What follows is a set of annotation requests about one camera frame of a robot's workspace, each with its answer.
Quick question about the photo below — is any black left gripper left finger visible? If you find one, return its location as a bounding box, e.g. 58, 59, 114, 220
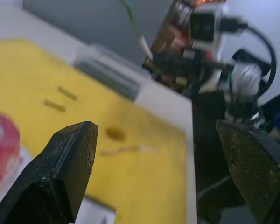
0, 120, 99, 224

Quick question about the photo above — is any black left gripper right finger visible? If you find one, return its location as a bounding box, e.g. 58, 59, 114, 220
215, 119, 280, 224

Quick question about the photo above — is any red and white cake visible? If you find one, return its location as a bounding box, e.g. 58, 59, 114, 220
0, 110, 21, 209

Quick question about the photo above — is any white matchbox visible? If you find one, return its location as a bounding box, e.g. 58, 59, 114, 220
75, 196, 118, 224

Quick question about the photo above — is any brown wooden rack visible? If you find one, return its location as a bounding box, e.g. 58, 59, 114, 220
150, 0, 194, 56

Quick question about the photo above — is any grey ribbed clear box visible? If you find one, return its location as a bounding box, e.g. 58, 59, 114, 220
74, 44, 141, 101

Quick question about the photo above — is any small golden candle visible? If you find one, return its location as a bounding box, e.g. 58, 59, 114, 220
40, 98, 67, 113

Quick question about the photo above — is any wooden match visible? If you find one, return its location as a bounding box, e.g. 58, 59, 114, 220
99, 145, 160, 156

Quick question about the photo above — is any yellow table mat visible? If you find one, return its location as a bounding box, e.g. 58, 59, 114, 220
0, 39, 187, 224

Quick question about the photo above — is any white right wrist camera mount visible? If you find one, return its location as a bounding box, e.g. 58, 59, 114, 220
189, 8, 227, 89

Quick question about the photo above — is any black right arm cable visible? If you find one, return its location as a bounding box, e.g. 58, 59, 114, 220
219, 16, 278, 98

